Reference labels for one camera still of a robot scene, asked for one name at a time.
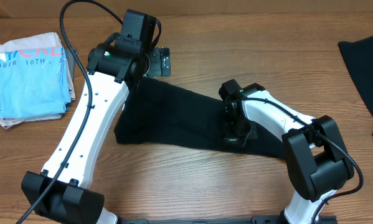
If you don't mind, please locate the black t-shirt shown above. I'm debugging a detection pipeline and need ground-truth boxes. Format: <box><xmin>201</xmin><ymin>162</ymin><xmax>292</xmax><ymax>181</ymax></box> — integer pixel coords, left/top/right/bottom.
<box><xmin>114</xmin><ymin>78</ymin><xmax>286</xmax><ymax>159</ymax></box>

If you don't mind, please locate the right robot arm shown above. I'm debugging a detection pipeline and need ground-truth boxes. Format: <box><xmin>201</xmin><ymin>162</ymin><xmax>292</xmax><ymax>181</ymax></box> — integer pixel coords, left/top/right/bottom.
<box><xmin>219</xmin><ymin>80</ymin><xmax>355</xmax><ymax>223</ymax></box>

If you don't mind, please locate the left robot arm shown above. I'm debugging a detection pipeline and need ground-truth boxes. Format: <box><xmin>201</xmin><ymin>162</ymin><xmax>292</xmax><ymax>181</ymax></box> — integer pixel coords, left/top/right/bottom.
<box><xmin>21</xmin><ymin>9</ymin><xmax>170</xmax><ymax>223</ymax></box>

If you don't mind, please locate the beige folded t-shirt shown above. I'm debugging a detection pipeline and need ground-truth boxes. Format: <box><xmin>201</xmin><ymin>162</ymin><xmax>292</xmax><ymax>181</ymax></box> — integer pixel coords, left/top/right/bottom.
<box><xmin>0</xmin><ymin>32</ymin><xmax>73</xmax><ymax>121</ymax></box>

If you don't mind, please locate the light blue folded t-shirt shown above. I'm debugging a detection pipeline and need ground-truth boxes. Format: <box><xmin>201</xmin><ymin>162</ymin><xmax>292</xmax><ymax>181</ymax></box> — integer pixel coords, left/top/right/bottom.
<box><xmin>0</xmin><ymin>47</ymin><xmax>71</xmax><ymax>119</ymax></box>

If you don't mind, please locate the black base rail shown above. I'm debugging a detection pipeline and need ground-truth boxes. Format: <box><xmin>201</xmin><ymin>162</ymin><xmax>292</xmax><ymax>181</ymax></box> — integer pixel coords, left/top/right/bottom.
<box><xmin>117</xmin><ymin>215</ymin><xmax>339</xmax><ymax>224</ymax></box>

